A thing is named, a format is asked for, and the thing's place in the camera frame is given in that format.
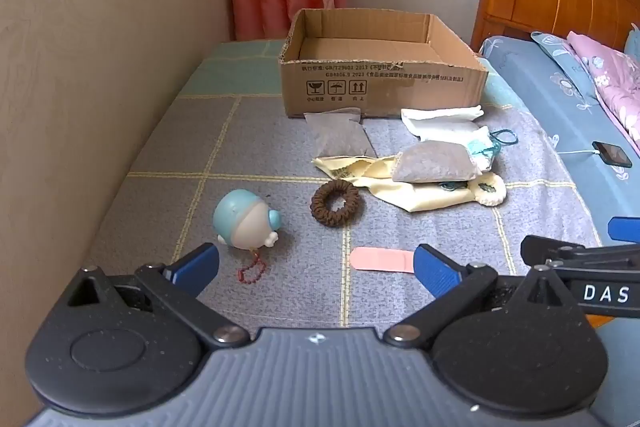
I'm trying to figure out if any pink strip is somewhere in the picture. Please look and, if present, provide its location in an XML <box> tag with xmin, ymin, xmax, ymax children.
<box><xmin>350</xmin><ymin>247</ymin><xmax>416</xmax><ymax>272</ymax></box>

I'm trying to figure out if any grey sachet bag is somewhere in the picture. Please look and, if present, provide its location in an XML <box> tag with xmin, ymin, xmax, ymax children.
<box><xmin>305</xmin><ymin>107</ymin><xmax>378</xmax><ymax>159</ymax></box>
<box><xmin>391</xmin><ymin>140</ymin><xmax>483</xmax><ymax>184</ymax></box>

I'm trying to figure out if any pink floral quilt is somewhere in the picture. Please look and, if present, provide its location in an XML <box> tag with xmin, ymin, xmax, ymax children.
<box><xmin>567</xmin><ymin>32</ymin><xmax>640</xmax><ymax>158</ymax></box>

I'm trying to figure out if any black smartphone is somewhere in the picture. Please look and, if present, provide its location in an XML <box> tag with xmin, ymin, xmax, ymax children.
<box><xmin>592</xmin><ymin>142</ymin><xmax>633</xmax><ymax>168</ymax></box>

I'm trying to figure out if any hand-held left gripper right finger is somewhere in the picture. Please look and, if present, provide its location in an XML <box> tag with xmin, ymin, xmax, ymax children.
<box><xmin>382</xmin><ymin>243</ymin><xmax>581</xmax><ymax>350</ymax></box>

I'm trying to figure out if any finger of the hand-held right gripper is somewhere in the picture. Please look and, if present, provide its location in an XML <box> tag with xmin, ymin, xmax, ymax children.
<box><xmin>520</xmin><ymin>234</ymin><xmax>640</xmax><ymax>270</ymax></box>
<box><xmin>607</xmin><ymin>216</ymin><xmax>640</xmax><ymax>239</ymax></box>

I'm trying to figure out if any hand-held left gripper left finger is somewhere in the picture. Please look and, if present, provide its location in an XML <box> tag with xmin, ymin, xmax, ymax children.
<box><xmin>65</xmin><ymin>243</ymin><xmax>251</xmax><ymax>349</ymax></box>

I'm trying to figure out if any white cloth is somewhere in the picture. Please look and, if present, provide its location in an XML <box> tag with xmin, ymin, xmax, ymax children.
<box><xmin>400</xmin><ymin>105</ymin><xmax>485</xmax><ymax>144</ymax></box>

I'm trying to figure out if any brown scrunchie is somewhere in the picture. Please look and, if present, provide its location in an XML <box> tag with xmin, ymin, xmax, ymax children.
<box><xmin>310</xmin><ymin>179</ymin><xmax>361</xmax><ymax>224</ymax></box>

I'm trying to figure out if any blue floral sheet bed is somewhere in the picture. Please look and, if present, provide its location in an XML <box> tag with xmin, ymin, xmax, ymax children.
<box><xmin>477</xmin><ymin>34</ymin><xmax>640</xmax><ymax>427</ymax></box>

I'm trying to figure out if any brown cardboard box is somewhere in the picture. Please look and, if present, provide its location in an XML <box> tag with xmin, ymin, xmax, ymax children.
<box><xmin>278</xmin><ymin>8</ymin><xmax>490</xmax><ymax>120</ymax></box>

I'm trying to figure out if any blue floral pillow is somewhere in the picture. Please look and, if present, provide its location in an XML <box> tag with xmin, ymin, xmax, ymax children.
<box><xmin>530</xmin><ymin>31</ymin><xmax>601</xmax><ymax>108</ymax></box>

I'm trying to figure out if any grey checkered blanket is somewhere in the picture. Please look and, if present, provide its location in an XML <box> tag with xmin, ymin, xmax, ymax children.
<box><xmin>85</xmin><ymin>39</ymin><xmax>601</xmax><ymax>329</ymax></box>

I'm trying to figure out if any white and blue cloth pouch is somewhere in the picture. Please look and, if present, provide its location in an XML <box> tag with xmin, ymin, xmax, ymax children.
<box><xmin>462</xmin><ymin>126</ymin><xmax>497</xmax><ymax>174</ymax></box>

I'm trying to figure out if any teal hair tie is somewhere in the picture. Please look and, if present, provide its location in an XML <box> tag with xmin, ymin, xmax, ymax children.
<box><xmin>487</xmin><ymin>128</ymin><xmax>519</xmax><ymax>148</ymax></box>

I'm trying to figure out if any blue round toy keychain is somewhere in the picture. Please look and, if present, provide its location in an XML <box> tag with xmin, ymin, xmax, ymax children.
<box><xmin>212</xmin><ymin>188</ymin><xmax>285</xmax><ymax>284</ymax></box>

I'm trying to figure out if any cream yellow cloth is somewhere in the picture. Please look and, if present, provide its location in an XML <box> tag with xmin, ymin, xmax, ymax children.
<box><xmin>312</xmin><ymin>154</ymin><xmax>488</xmax><ymax>214</ymax></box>

